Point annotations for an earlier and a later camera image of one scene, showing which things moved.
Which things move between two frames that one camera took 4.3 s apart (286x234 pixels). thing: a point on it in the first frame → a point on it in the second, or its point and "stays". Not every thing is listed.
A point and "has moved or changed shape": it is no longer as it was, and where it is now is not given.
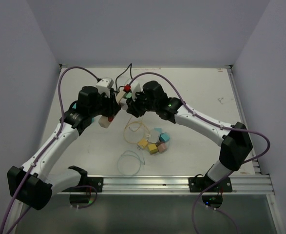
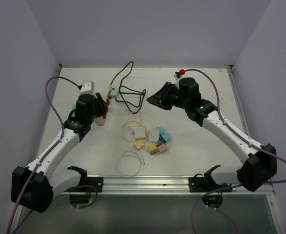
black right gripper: (133, 105) → (161, 97)
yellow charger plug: (143, 143) has moved or changed shape
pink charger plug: (162, 147) stays
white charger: (154, 136) stays
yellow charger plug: (152, 148) stays
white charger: (123, 104) → (140, 133)
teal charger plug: (164, 137) stays
